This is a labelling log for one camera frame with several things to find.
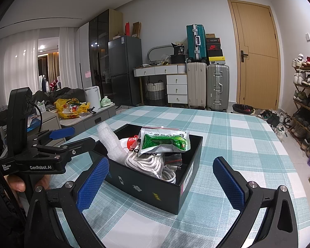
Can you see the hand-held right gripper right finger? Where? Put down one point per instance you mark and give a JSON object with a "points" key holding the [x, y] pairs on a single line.
{"points": [[230, 183]]}

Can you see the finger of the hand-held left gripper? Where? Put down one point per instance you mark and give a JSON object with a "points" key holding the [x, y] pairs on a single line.
{"points": [[75, 148], [62, 133]]}

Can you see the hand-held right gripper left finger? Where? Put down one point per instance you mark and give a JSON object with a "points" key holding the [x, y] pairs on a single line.
{"points": [[93, 183]]}

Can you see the white foam wrap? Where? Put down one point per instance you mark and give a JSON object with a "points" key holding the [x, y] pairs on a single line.
{"points": [[111, 144]]}

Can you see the black cardboard box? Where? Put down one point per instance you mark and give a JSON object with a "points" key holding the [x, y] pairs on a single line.
{"points": [[144, 190]]}

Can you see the red plastic packet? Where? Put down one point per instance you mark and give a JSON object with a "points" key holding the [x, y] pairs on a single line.
{"points": [[130, 142]]}

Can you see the green packet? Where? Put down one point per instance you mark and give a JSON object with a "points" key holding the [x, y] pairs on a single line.
{"points": [[162, 140]]}

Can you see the person's left hand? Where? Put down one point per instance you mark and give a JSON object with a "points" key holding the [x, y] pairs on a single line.
{"points": [[15, 183]]}

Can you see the yellow plastic bag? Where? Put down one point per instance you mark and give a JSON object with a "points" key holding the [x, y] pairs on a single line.
{"points": [[63, 106]]}

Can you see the grey low cabinet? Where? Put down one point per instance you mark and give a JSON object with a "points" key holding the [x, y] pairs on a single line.
{"points": [[95, 117]]}

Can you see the dark jacket pile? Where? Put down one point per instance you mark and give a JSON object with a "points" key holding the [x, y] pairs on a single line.
{"points": [[64, 93]]}

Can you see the teal checked tablecloth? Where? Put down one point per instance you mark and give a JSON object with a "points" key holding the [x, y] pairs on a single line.
{"points": [[235, 139]]}

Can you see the white air purifier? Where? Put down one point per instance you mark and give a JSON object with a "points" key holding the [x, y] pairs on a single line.
{"points": [[92, 97]]}

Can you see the light green tissue pack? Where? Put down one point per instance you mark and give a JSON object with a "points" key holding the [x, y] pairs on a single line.
{"points": [[106, 102]]}

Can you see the white curtain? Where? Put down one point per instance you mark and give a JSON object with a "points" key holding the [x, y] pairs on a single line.
{"points": [[18, 64]]}

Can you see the dark small packet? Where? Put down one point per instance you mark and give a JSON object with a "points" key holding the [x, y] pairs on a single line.
{"points": [[173, 160]]}

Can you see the group of shoes on floor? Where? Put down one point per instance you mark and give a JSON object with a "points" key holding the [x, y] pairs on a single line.
{"points": [[279, 126]]}

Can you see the bin with black liner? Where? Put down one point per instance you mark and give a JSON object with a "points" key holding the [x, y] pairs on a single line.
{"points": [[242, 108]]}

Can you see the dark glass wardrobe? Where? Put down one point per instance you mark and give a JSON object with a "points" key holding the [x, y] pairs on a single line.
{"points": [[99, 56]]}

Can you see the grey fridge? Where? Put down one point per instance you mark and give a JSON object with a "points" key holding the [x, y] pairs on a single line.
{"points": [[124, 69]]}

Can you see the silver suitcase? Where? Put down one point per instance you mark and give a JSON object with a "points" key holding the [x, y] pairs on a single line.
{"points": [[217, 87]]}

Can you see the woven laundry basket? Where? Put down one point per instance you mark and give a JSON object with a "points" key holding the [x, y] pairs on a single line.
{"points": [[155, 90]]}

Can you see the beige suitcase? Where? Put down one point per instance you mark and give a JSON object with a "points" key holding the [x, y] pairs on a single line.
{"points": [[196, 85]]}

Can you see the white desk with drawers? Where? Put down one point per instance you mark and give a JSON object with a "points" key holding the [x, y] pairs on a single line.
{"points": [[175, 82]]}

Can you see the oval white framed mirror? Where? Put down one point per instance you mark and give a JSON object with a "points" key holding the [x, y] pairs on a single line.
{"points": [[151, 53]]}

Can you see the brown cardboard box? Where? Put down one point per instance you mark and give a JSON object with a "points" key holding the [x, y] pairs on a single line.
{"points": [[137, 29]]}

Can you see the black yellow shoe box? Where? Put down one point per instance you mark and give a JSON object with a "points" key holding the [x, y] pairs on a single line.
{"points": [[217, 56]]}

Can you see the rows of shoes on rack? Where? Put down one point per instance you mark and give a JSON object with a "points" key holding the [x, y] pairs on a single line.
{"points": [[306, 78]]}

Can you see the wooden door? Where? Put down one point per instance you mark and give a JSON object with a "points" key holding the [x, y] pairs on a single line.
{"points": [[258, 56]]}

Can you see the red black shoe box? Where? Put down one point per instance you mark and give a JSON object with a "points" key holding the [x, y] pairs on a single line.
{"points": [[214, 47]]}

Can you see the black paper bag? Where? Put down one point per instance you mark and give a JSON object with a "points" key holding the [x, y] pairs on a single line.
{"points": [[178, 54]]}

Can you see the teal suitcase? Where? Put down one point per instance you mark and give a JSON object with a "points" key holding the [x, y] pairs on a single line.
{"points": [[196, 44]]}

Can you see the tan flat box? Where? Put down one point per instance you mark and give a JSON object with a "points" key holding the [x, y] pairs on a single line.
{"points": [[211, 36]]}

